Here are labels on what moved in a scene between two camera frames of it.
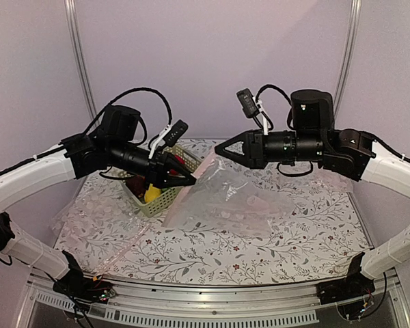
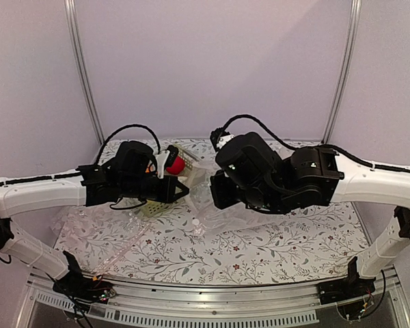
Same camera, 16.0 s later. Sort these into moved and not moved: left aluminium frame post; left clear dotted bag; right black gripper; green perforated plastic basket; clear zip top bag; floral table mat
Moved: clear zip top bag; right black gripper
Not moved: left clear dotted bag; floral table mat; green perforated plastic basket; left aluminium frame post
